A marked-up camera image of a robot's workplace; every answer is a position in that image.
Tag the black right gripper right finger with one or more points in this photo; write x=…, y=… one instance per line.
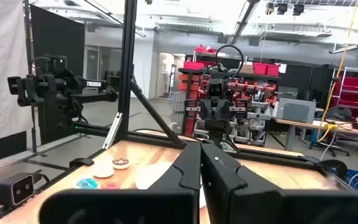
x=235, y=199

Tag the black aluminium frame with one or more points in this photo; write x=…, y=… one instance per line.
x=126, y=77

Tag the grey metal box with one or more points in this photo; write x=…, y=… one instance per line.
x=295, y=112

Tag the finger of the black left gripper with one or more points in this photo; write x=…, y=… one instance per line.
x=224, y=109
x=207, y=109

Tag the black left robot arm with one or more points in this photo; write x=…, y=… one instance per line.
x=215, y=137

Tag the white curtain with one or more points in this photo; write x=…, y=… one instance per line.
x=2, y=62

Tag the small blue sprinkled donut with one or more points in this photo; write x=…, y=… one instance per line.
x=82, y=184

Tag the small chocolate donut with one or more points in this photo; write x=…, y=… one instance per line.
x=117, y=162

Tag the white round plate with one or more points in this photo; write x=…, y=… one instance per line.
x=151, y=177

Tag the wooden workbench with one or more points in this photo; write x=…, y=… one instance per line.
x=291, y=122

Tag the black table-level camera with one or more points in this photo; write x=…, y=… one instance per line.
x=17, y=189

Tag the small red donut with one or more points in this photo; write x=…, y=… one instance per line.
x=110, y=186

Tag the small white pink donut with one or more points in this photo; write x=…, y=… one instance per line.
x=103, y=172

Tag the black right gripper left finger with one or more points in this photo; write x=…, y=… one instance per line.
x=172, y=202

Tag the black partition panel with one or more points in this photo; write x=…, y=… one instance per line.
x=57, y=34

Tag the black office chair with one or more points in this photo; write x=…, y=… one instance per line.
x=337, y=113

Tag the cardboard box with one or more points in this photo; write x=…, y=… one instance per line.
x=246, y=69

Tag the silver metal bracket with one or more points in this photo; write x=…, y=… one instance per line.
x=112, y=132

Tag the black table clamp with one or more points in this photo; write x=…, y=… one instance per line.
x=334, y=165
x=81, y=162

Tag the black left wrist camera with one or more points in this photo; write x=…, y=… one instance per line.
x=215, y=88

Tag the red storage bin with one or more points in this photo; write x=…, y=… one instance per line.
x=260, y=69
x=194, y=65
x=273, y=70

